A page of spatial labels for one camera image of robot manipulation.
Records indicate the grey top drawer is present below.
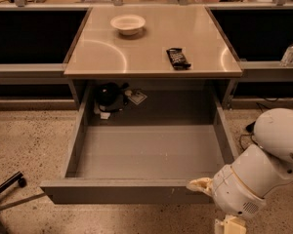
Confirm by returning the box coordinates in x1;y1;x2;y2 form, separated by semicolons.
41;84;237;204

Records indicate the metal rod with hook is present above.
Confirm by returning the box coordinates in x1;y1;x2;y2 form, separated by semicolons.
0;193;47;212

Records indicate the black power adapter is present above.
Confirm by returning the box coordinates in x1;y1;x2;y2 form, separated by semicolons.
245;122;256;133

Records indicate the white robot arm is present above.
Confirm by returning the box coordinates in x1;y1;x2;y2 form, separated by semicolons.
187;108;293;234

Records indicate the black round device in cabinet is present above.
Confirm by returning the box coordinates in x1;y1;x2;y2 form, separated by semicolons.
95;82;129;113

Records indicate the black snack bar wrapper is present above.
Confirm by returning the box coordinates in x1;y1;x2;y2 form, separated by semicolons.
166;48;191;70

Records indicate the grey cabinet with tan top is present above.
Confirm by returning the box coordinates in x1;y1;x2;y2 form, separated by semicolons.
63;4;243;110

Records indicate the clear plastic water bottle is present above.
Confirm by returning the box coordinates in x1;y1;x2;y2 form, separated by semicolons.
280;43;293;67

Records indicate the white label card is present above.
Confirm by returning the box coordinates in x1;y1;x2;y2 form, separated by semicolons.
129;91;147;105

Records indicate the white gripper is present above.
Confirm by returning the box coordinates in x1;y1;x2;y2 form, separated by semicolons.
187;165;266;234

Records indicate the white bowl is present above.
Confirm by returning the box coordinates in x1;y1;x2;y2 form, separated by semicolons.
110;15;146;36

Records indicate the black chair leg left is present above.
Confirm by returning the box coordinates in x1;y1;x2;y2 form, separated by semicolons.
0;172;26;194

